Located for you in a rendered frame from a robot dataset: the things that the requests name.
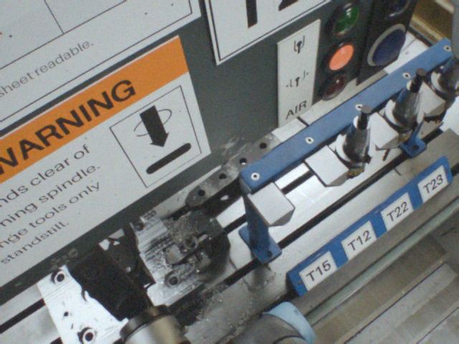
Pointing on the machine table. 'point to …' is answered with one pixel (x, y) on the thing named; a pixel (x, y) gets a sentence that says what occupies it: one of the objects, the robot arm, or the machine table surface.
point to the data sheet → (73, 44)
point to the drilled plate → (69, 289)
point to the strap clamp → (212, 247)
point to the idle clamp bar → (211, 194)
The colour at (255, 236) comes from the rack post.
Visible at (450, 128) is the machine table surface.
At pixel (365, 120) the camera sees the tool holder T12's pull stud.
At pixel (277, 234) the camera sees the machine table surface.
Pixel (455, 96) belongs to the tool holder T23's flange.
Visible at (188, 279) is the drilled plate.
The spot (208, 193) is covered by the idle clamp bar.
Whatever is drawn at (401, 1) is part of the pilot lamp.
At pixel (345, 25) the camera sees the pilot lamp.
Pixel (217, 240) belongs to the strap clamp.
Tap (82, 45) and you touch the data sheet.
